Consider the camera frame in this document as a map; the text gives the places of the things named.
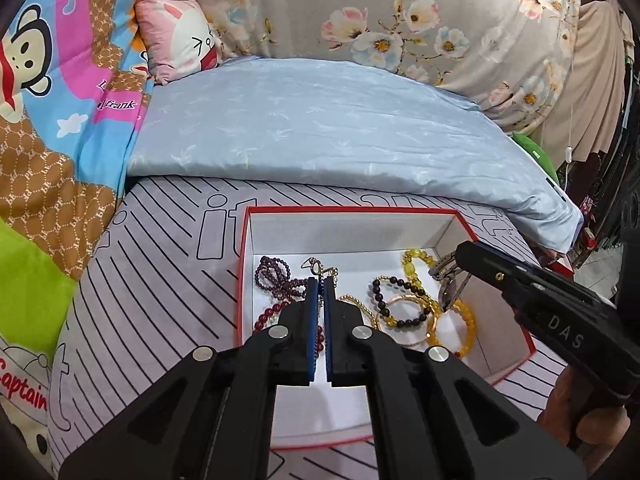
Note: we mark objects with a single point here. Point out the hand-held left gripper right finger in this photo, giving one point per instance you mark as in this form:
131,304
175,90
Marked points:
330,310

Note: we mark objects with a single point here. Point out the beige curtain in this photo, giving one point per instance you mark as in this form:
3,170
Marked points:
595,85

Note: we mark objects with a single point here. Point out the red cardboard box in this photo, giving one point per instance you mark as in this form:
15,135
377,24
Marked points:
350,240

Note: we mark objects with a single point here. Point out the colourful cartoon monkey blanket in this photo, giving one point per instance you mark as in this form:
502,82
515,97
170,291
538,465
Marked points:
65,135

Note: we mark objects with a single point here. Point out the green plush object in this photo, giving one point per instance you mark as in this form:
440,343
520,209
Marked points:
537,155

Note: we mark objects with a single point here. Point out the silver metal wristwatch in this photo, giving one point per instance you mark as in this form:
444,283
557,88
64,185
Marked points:
447,295

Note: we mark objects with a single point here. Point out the person's right hand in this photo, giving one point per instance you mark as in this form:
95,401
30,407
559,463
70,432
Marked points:
600,435

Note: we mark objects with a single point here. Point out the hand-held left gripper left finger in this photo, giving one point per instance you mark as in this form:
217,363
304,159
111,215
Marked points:
312,310

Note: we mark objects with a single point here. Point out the pink cartoon pillow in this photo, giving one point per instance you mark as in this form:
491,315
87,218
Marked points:
175,35

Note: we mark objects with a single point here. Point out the grey floral quilt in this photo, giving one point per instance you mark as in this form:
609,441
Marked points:
325,0

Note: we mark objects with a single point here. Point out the thin gold bangle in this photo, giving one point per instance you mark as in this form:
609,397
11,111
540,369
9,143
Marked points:
400,300

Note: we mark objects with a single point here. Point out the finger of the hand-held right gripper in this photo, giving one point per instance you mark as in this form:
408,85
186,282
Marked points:
520,259
490,265

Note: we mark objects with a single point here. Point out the light blue pillow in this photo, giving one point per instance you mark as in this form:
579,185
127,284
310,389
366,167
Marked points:
325,125

